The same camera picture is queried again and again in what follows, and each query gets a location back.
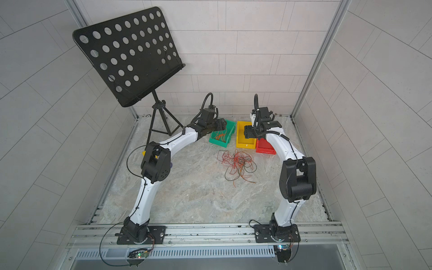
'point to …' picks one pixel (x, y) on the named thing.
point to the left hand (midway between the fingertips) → (226, 121)
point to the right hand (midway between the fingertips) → (250, 130)
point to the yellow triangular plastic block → (143, 152)
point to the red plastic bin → (262, 145)
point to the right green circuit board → (283, 252)
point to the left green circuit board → (139, 253)
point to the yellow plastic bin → (242, 142)
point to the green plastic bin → (229, 131)
